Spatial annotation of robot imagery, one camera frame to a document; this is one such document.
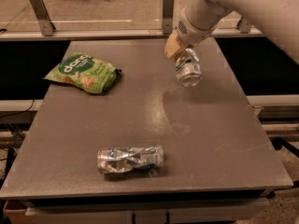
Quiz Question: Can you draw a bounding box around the right metal bracket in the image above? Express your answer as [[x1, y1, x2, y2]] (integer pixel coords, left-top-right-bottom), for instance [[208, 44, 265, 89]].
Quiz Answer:
[[236, 17, 252, 34]]

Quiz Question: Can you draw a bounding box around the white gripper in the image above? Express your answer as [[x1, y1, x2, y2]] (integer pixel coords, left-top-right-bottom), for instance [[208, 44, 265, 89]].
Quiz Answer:
[[164, 6, 232, 60]]

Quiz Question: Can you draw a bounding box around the metal rail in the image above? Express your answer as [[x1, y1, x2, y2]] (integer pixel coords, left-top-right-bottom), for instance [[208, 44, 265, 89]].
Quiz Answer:
[[0, 28, 265, 42]]

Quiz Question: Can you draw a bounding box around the green snack bag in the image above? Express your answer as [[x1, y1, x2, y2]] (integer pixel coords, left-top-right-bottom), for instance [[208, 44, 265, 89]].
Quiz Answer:
[[45, 52, 121, 94]]

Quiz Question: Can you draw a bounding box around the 7up soda can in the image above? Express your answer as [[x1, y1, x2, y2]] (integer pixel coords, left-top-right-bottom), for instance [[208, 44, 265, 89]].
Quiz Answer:
[[175, 48, 203, 88]]

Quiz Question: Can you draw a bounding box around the left metal bracket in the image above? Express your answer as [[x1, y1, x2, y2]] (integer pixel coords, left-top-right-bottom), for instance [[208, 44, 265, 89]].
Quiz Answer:
[[29, 0, 55, 36]]

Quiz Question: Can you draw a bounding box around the middle metal bracket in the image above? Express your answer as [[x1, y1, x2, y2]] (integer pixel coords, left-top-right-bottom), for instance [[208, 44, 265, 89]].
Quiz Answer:
[[162, 0, 175, 35]]

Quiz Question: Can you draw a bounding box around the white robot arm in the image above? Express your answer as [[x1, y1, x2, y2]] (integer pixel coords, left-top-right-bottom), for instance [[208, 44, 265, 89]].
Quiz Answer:
[[164, 0, 299, 63]]

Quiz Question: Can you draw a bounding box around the crushed silver can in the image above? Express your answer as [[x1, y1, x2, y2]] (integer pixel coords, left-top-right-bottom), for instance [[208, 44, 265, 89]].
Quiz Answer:
[[97, 146, 164, 174]]

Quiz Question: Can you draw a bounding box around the metal bracket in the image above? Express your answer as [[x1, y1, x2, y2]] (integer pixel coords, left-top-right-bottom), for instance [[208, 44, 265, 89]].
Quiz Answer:
[[29, 0, 55, 36], [236, 17, 252, 34], [162, 0, 175, 35]]

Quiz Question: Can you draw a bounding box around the black cable at left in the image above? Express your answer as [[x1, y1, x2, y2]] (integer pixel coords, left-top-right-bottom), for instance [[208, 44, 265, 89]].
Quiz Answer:
[[0, 98, 36, 120]]

